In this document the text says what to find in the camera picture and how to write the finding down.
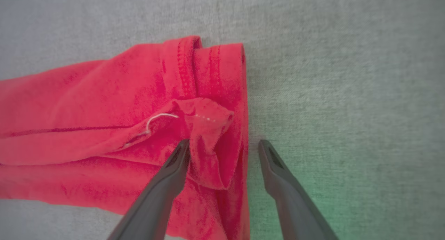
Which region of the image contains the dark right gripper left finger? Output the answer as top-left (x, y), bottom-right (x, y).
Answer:
top-left (107, 139), bottom-right (191, 240)

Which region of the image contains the grey fabric sofa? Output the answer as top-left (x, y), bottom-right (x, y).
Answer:
top-left (0, 0), bottom-right (445, 240)

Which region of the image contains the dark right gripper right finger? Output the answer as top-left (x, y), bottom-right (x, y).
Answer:
top-left (258, 139), bottom-right (338, 240)

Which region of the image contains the red and white basketball jersey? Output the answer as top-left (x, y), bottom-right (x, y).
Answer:
top-left (0, 35), bottom-right (251, 240)

